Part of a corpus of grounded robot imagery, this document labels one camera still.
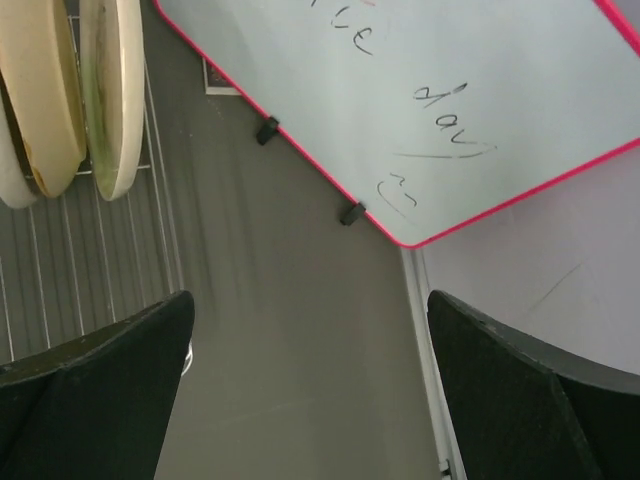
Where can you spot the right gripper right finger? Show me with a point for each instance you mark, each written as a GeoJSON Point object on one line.
{"type": "Point", "coordinates": [522, 408]}

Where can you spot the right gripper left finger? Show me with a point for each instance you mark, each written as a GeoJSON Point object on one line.
{"type": "Point", "coordinates": [98, 406]}

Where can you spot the blue and cream plate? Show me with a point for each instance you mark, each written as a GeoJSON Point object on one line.
{"type": "Point", "coordinates": [16, 192]}

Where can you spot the bird plate with orange leaves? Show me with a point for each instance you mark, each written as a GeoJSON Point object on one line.
{"type": "Point", "coordinates": [40, 72]}

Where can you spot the green tinted branch plate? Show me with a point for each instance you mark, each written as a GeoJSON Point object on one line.
{"type": "Point", "coordinates": [113, 82]}

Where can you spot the pink framed whiteboard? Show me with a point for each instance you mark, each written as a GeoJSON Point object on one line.
{"type": "Point", "coordinates": [430, 115]}

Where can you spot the metal wire dish rack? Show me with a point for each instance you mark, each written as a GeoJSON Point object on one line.
{"type": "Point", "coordinates": [76, 263]}

